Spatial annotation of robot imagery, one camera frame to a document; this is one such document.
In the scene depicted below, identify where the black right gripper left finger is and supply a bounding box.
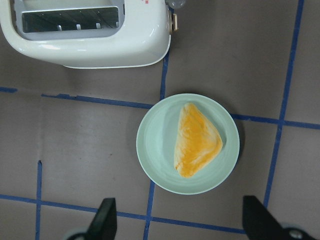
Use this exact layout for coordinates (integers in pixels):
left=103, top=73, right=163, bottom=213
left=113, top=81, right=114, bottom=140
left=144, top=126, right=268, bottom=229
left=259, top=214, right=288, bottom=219
left=86, top=198, right=117, bottom=240

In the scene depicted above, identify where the triangular golden bread pastry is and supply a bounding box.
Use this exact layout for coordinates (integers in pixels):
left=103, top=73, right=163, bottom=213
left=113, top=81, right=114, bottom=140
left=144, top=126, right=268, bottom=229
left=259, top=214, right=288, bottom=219
left=174, top=102, right=223, bottom=178

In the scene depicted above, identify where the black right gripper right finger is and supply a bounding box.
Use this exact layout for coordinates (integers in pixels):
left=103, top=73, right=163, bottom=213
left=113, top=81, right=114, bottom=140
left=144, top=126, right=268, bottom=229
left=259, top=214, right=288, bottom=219
left=242, top=195, right=286, bottom=240

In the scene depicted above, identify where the white two-slot toaster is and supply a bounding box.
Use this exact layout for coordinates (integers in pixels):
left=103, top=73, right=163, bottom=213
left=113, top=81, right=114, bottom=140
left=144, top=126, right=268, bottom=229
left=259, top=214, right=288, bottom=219
left=0, top=0, right=178, bottom=69

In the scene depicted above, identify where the light green round plate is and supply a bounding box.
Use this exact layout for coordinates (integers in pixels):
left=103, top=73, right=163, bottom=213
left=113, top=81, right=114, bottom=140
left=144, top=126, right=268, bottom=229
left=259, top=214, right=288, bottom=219
left=136, top=93, right=240, bottom=195

